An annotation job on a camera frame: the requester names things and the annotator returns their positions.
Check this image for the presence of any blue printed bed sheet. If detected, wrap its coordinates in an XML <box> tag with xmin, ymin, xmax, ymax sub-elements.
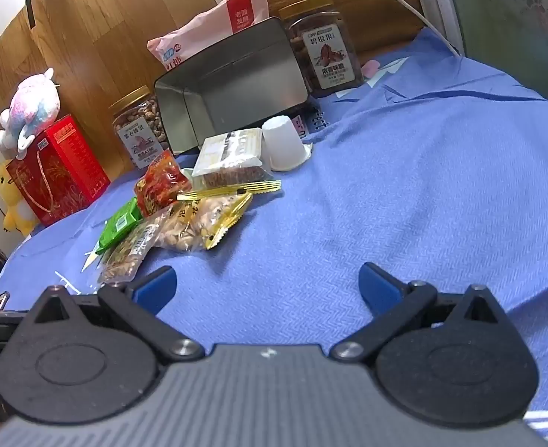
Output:
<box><xmin>0</xmin><ymin>25</ymin><xmax>548</xmax><ymax>447</ymax></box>

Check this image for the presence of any white label nut jar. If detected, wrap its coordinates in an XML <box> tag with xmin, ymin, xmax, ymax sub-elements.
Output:
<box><xmin>108</xmin><ymin>85</ymin><xmax>167</xmax><ymax>171</ymax></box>

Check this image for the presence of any red gift box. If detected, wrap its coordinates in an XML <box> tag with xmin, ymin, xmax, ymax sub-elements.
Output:
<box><xmin>6</xmin><ymin>114</ymin><xmax>111</xmax><ymax>228</ymax></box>

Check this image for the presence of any gold edged pistachio packet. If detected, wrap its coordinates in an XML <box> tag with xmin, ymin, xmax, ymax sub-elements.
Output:
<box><xmin>155</xmin><ymin>181</ymin><xmax>283</xmax><ymax>253</ymax></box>

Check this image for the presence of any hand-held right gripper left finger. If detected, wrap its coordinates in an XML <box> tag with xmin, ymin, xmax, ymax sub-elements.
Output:
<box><xmin>28</xmin><ymin>265</ymin><xmax>206</xmax><ymax>367</ymax></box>

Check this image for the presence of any yellow plush toy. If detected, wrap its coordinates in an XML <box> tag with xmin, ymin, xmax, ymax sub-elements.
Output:
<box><xmin>0</xmin><ymin>159</ymin><xmax>37</xmax><ymax>236</ymax></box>

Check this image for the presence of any wooden headboard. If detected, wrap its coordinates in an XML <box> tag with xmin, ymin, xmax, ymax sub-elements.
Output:
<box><xmin>0</xmin><ymin>0</ymin><xmax>424</xmax><ymax>182</ymax></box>

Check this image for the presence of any pink plush toy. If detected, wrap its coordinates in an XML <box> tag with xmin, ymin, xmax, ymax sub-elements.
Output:
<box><xmin>0</xmin><ymin>67</ymin><xmax>63</xmax><ymax>160</ymax></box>

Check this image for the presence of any white cable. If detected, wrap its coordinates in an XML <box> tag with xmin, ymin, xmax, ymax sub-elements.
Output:
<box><xmin>351</xmin><ymin>0</ymin><xmax>463</xmax><ymax>57</ymax></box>

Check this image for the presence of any clear nut packet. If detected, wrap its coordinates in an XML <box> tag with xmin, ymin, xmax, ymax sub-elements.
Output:
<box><xmin>98</xmin><ymin>216</ymin><xmax>172</xmax><ymax>286</ymax></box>

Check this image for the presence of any brown label nut jar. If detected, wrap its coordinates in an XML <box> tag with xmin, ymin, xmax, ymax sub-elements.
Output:
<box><xmin>278</xmin><ymin>0</ymin><xmax>365</xmax><ymax>98</ymax></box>

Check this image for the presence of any pink snack bag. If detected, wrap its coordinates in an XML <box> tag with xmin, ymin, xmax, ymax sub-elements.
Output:
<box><xmin>147</xmin><ymin>0</ymin><xmax>271</xmax><ymax>73</ymax></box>

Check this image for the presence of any white paper cup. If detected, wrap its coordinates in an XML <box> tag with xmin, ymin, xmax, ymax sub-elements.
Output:
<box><xmin>261</xmin><ymin>115</ymin><xmax>313</xmax><ymax>171</ymax></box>

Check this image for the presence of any red snack packet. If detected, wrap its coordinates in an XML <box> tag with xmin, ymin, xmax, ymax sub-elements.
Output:
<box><xmin>134</xmin><ymin>149</ymin><xmax>193</xmax><ymax>219</ymax></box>

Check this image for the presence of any grey patterned wardrobe door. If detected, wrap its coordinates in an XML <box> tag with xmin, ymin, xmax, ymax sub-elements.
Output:
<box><xmin>442</xmin><ymin>0</ymin><xmax>548</xmax><ymax>117</ymax></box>

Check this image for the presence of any dark blue printed box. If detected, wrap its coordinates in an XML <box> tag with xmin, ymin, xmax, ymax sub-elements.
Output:
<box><xmin>154</xmin><ymin>17</ymin><xmax>311</xmax><ymax>156</ymax></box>

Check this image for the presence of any green snack packet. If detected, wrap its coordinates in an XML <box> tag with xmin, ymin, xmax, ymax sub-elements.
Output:
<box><xmin>96</xmin><ymin>197</ymin><xmax>144</xmax><ymax>256</ymax></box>

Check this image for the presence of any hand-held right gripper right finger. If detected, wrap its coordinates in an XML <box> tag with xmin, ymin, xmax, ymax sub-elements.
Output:
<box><xmin>330</xmin><ymin>262</ymin><xmax>510</xmax><ymax>366</ymax></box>

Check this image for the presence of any white brown cake packet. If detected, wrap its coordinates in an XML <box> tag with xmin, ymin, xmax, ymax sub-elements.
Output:
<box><xmin>191</xmin><ymin>128</ymin><xmax>275</xmax><ymax>191</ymax></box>

